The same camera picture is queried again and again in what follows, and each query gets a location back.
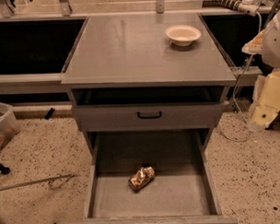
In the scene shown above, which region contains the crushed orange can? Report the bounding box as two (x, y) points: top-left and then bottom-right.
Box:
(129, 166), (155, 191)

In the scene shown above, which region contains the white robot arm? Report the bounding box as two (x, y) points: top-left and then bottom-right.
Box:
(242, 9), (280, 132)

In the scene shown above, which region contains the grey drawer cabinet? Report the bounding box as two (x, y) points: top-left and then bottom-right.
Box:
(62, 12), (236, 146)

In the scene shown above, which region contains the closed grey top drawer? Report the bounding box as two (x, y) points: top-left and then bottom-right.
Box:
(73, 103), (222, 132)

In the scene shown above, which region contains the open grey middle drawer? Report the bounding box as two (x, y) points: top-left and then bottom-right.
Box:
(71, 129), (237, 224)

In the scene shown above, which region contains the white paper bowl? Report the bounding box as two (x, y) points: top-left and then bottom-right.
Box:
(166, 25), (201, 47)

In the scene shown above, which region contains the small black floor block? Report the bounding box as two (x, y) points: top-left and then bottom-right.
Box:
(44, 108), (55, 120)

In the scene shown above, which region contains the metal rod on floor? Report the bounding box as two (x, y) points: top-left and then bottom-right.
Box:
(0, 174), (75, 192)

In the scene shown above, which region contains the clear plastic storage bin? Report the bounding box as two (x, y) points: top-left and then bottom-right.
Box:
(0, 102), (20, 151)

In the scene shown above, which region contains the black object on floor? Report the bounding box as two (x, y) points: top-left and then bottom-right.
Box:
(0, 164), (10, 175)

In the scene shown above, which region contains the white power strip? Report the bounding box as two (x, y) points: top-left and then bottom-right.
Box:
(212, 0), (258, 17)

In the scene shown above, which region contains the black drawer handle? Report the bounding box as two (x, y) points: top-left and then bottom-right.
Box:
(136, 112), (162, 120)

